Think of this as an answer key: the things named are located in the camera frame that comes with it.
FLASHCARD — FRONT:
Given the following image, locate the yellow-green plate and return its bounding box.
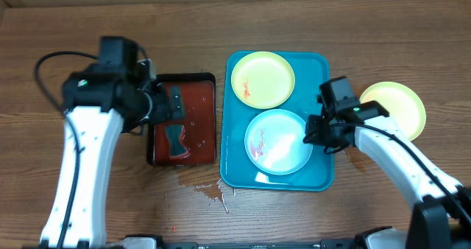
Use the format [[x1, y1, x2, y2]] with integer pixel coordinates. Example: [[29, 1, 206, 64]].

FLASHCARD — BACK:
[[230, 52, 296, 109], [360, 82, 427, 141]]

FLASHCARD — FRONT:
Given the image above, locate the dark green sponge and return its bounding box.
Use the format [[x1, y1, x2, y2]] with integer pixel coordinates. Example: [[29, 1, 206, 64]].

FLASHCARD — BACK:
[[164, 124, 189, 160]]

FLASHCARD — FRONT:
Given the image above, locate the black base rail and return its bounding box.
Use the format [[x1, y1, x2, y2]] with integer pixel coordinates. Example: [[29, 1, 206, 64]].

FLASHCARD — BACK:
[[124, 235, 364, 249]]

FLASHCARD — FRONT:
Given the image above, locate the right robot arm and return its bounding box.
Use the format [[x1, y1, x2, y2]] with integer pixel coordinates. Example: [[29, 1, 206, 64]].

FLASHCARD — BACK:
[[303, 77, 470, 249]]

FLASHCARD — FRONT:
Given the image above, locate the teal plastic tray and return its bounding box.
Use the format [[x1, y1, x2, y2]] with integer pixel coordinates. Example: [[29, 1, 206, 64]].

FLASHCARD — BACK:
[[220, 51, 334, 192]]

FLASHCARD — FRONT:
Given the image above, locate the light blue plate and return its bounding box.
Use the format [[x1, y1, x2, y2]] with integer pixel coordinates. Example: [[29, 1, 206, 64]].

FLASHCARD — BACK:
[[244, 109, 313, 175]]

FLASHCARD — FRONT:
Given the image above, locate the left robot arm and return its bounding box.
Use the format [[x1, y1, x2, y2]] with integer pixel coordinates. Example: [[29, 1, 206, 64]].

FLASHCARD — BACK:
[[33, 36, 185, 248]]

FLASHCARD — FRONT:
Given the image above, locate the black tray with red water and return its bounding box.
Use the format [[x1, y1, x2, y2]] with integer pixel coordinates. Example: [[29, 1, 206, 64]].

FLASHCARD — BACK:
[[146, 72, 216, 166]]

